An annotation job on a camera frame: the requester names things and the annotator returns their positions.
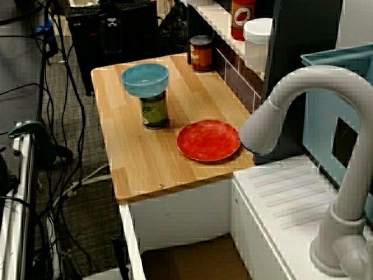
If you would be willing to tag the white lidded container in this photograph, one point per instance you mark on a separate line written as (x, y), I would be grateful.
(258, 32)

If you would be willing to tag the blue plastic clip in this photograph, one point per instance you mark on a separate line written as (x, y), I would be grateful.
(45, 30)

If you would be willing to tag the light blue bowl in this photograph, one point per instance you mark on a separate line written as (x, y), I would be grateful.
(144, 78)

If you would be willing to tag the large black box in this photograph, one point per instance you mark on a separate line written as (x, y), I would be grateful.
(137, 29)

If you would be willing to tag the black shelf upright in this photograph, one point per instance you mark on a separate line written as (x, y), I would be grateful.
(189, 17)

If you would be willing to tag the white shelf ledge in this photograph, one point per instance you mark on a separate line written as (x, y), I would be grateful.
(218, 20)

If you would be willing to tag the black box device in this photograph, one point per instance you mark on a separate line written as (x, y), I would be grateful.
(7, 175)

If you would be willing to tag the green pickle can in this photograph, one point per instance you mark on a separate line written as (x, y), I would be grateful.
(154, 113)

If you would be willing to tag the white toy sink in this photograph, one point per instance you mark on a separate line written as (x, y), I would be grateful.
(189, 213)

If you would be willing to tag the aluminium extrusion rail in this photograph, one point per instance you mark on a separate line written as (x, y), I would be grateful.
(24, 189)

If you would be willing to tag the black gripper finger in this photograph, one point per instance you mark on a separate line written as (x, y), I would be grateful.
(110, 38)

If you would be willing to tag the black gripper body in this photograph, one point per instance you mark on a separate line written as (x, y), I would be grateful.
(111, 7)

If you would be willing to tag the dark grey shelf upright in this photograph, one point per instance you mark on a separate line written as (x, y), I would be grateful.
(303, 29)

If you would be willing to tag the grey toy faucet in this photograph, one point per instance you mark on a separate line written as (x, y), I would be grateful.
(262, 128)

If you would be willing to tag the orange beans can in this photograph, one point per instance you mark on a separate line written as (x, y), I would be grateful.
(201, 55)

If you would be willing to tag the red hot sauce bottle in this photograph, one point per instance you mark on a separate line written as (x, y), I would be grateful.
(242, 20)

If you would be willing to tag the red round plate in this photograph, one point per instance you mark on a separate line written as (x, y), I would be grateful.
(208, 141)

